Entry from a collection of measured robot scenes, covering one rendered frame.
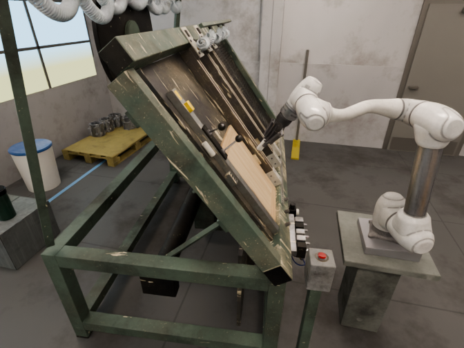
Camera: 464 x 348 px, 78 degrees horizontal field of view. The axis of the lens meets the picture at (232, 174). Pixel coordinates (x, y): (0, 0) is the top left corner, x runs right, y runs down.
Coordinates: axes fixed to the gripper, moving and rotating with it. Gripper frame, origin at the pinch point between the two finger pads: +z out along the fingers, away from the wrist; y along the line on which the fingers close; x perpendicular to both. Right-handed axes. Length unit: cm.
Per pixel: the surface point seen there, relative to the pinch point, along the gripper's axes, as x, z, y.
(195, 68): -29, 2, -59
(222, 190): -25.6, 10.4, 28.9
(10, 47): -111, 8, -19
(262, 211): 11.5, 26.6, 22.2
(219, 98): -11, 9, -49
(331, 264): 32, 14, 59
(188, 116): -40.4, 3.1, -7.7
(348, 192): 230, 75, -79
